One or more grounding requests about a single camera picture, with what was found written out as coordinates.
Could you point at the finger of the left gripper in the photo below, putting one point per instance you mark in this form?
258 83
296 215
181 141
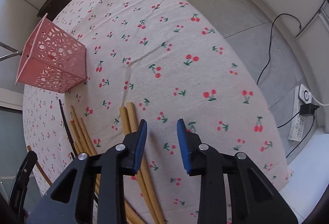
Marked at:
19 188

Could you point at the dark brown trash bin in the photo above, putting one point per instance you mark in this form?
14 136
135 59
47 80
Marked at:
52 8

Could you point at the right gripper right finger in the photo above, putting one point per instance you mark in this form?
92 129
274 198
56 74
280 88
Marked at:
253 198

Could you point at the wooden chopstick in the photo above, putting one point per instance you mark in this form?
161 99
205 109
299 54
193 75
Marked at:
86 136
77 126
152 194
126 120

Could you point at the cherry print tablecloth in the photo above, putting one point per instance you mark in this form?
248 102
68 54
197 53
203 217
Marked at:
170 62

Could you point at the pink perforated utensil holder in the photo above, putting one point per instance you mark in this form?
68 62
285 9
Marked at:
52 59

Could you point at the white power strip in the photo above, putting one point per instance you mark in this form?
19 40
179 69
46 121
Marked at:
302 96

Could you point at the black chopstick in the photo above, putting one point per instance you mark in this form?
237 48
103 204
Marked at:
74 153

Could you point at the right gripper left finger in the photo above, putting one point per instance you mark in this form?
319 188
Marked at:
70 199

